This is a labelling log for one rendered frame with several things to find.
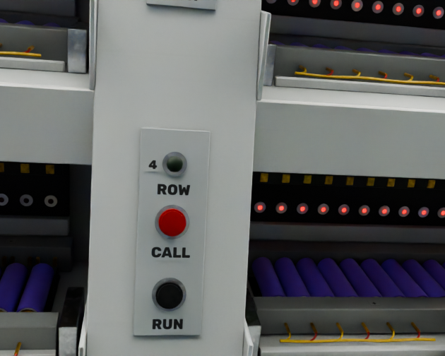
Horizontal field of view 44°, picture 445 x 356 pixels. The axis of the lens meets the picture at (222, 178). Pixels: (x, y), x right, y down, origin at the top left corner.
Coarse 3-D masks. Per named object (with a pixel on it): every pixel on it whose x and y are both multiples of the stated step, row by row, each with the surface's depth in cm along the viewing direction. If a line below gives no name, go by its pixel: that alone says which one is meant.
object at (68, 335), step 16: (0, 224) 47; (16, 224) 48; (32, 224) 48; (48, 224) 48; (64, 224) 48; (64, 272) 47; (80, 272) 48; (64, 288) 45; (80, 288) 40; (64, 304) 38; (80, 304) 38; (64, 320) 36; (80, 320) 38; (64, 336) 36; (80, 336) 38; (64, 352) 36; (80, 352) 31
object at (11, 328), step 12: (0, 312) 37; (12, 312) 37; (24, 312) 37; (36, 312) 38; (48, 312) 38; (0, 324) 36; (12, 324) 36; (24, 324) 36; (36, 324) 36; (48, 324) 36; (0, 336) 36; (12, 336) 36; (24, 336) 36; (36, 336) 36; (48, 336) 36; (0, 348) 36; (12, 348) 36; (24, 348) 36; (36, 348) 37; (48, 348) 37
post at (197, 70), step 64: (128, 0) 31; (256, 0) 32; (128, 64) 31; (192, 64) 32; (256, 64) 32; (128, 128) 31; (192, 128) 32; (128, 192) 32; (128, 256) 32; (128, 320) 32
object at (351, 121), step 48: (288, 0) 50; (336, 0) 50; (384, 0) 51; (432, 0) 52; (288, 48) 39; (336, 48) 48; (384, 48) 50; (432, 48) 51; (288, 96) 35; (336, 96) 36; (384, 96) 38; (432, 96) 39; (288, 144) 34; (336, 144) 34; (384, 144) 35; (432, 144) 35
